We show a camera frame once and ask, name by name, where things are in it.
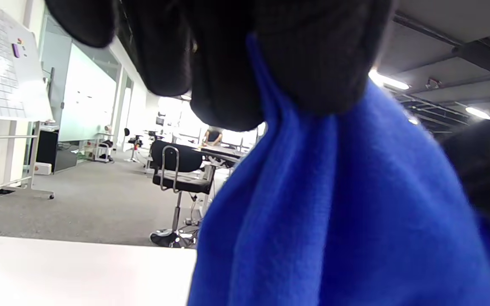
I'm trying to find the black side desk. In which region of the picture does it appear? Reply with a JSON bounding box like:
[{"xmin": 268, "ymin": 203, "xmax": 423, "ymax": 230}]
[{"xmin": 194, "ymin": 144, "xmax": 252, "ymax": 168}]

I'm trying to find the black cabinet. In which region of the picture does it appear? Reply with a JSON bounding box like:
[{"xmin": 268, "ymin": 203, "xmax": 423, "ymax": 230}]
[{"xmin": 36, "ymin": 130, "xmax": 60, "ymax": 173}]

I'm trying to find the white wheeled rack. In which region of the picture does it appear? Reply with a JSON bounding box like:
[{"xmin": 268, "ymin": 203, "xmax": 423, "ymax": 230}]
[{"xmin": 0, "ymin": 0, "xmax": 55, "ymax": 201}]

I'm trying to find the black background chair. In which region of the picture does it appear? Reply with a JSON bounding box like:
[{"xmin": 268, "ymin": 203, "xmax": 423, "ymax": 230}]
[{"xmin": 124, "ymin": 127, "xmax": 144, "ymax": 164}]

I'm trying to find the person's left hand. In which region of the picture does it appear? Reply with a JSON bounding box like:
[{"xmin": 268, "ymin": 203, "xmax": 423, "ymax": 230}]
[{"xmin": 44, "ymin": 0, "xmax": 394, "ymax": 132}]

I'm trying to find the black office chair chrome base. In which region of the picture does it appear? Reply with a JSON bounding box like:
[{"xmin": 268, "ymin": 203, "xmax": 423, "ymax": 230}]
[{"xmin": 149, "ymin": 140, "xmax": 219, "ymax": 249}]

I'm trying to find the blue rectangular towel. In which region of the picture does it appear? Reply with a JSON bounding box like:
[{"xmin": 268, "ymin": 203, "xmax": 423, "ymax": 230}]
[{"xmin": 187, "ymin": 34, "xmax": 490, "ymax": 306}]

